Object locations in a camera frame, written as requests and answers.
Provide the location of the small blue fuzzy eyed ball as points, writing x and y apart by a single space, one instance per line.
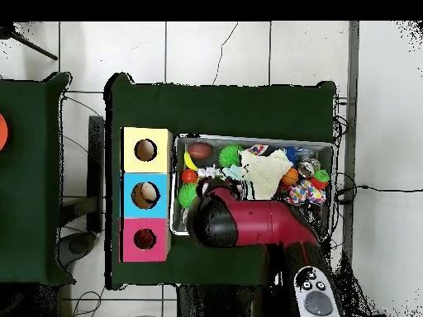
291 153

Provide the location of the cream waffle cloth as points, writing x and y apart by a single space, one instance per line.
264 175

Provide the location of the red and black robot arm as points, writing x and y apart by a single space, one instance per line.
264 224

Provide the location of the black panel stand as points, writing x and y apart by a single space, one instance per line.
96 165

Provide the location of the yellow toy banana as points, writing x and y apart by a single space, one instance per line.
189 161

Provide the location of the brown toy football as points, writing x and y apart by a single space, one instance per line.
200 151

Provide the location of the silver toy robot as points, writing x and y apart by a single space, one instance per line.
211 171

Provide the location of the orange disc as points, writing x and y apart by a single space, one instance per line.
2 132

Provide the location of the wooden box with three holes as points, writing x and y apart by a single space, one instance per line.
155 138

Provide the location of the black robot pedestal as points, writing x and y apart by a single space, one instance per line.
214 302

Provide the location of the dark green table cloth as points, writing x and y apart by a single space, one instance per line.
26 198
231 105

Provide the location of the red ball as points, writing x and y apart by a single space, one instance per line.
189 176

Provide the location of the black tripod leg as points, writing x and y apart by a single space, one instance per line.
34 46

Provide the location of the orange toy basketball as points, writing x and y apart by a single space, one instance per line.
290 176

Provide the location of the green spiky puffer ball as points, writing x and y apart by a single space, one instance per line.
186 194
230 156

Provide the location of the grey round base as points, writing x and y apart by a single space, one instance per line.
77 246

